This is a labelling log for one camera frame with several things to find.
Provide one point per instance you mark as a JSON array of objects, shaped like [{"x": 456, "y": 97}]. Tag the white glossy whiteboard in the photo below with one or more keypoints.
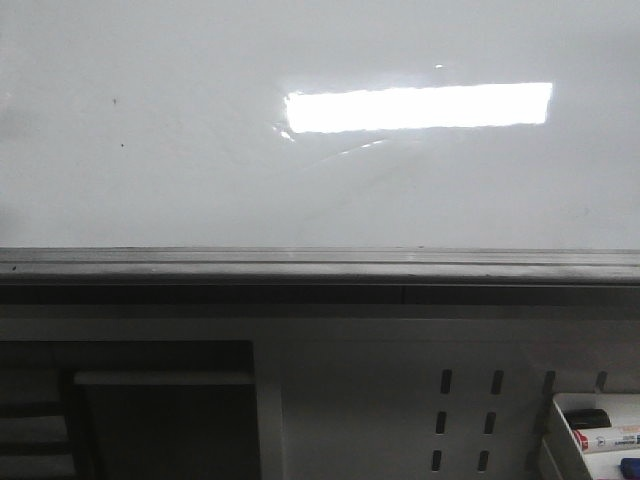
[{"x": 412, "y": 124}]

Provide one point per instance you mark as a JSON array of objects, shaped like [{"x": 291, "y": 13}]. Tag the white slotted pegboard panel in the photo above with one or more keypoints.
[{"x": 426, "y": 399}]

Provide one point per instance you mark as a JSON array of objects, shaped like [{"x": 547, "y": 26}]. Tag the white marker tray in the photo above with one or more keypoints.
[{"x": 561, "y": 456}]

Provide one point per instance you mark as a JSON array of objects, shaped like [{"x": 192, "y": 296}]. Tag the red capped white marker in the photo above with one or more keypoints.
[{"x": 607, "y": 439}]

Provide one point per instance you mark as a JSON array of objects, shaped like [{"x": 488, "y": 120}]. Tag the blue capped marker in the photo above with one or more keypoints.
[{"x": 630, "y": 468}]

